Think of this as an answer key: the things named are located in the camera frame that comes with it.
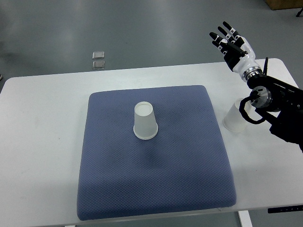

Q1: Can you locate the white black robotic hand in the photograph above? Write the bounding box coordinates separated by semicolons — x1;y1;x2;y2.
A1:
209;21;262;82

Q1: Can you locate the white paper cup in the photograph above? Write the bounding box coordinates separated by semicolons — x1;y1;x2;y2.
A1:
223;98;247;133
133;101;158;140

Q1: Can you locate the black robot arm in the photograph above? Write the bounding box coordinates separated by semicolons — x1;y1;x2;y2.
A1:
239;75;303;149

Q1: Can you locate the brown cardboard box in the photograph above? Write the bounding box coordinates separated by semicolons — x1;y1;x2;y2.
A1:
265;0;303;10

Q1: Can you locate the black tripod leg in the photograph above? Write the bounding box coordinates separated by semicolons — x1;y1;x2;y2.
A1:
296;8;303;17

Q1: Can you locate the white paper cup on cushion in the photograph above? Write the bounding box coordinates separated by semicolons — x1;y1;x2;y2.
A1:
133;101;158;140

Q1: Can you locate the blue fabric cushion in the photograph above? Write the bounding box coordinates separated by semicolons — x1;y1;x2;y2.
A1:
77;85;236;220

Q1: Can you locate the lower metal floor plate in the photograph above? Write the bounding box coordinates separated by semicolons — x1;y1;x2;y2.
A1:
92;60;105;70

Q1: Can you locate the metal floor plate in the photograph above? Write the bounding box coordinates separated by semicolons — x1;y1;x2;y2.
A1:
92;60;105;70
92;51;105;59

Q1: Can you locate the upper metal floor plate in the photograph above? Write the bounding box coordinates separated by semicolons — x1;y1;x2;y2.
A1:
92;51;105;59

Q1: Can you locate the black table control panel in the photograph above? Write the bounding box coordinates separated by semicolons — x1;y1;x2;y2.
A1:
267;205;303;214

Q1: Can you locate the white table leg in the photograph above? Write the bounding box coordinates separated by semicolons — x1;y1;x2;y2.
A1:
238;210;253;227

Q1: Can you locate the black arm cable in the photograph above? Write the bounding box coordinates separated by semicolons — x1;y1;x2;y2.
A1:
239;96;267;125

